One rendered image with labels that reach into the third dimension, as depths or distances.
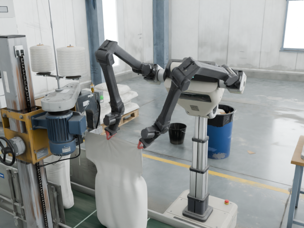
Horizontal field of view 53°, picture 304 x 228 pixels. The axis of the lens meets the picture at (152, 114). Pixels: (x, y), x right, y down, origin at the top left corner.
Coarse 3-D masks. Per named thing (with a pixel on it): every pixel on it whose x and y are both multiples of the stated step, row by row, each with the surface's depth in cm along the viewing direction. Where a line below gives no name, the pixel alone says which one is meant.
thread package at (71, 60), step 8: (64, 48) 169; (72, 48) 169; (80, 48) 171; (64, 56) 168; (72, 56) 168; (80, 56) 171; (64, 64) 170; (72, 64) 170; (80, 64) 172; (64, 72) 171; (72, 72) 171; (80, 72) 173
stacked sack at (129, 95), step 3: (126, 93) 556; (129, 93) 557; (132, 93) 559; (135, 93) 566; (120, 96) 537; (123, 96) 539; (126, 96) 542; (129, 96) 550; (132, 96) 556; (135, 96) 568; (123, 99) 532; (126, 99) 540; (129, 99) 551; (123, 102) 536
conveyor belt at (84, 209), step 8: (16, 168) 310; (72, 192) 266; (80, 192) 266; (80, 200) 254; (88, 200) 254; (72, 208) 244; (80, 208) 244; (88, 208) 244; (72, 216) 234; (80, 216) 234; (88, 216) 234; (96, 216) 234; (72, 224) 225; (80, 224) 225; (88, 224) 225; (96, 224) 224; (152, 224) 223; (160, 224) 223
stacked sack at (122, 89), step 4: (100, 84) 571; (104, 84) 570; (96, 88) 557; (100, 88) 554; (104, 88) 551; (120, 88) 544; (124, 88) 554; (128, 88) 563; (120, 92) 540; (124, 92) 551
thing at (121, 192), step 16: (96, 144) 211; (112, 144) 205; (128, 144) 195; (96, 160) 215; (112, 160) 209; (128, 160) 199; (96, 176) 212; (112, 176) 204; (128, 176) 199; (96, 192) 216; (112, 192) 204; (128, 192) 198; (144, 192) 203; (96, 208) 221; (112, 208) 209; (128, 208) 200; (144, 208) 204; (112, 224) 214; (128, 224) 205; (144, 224) 208
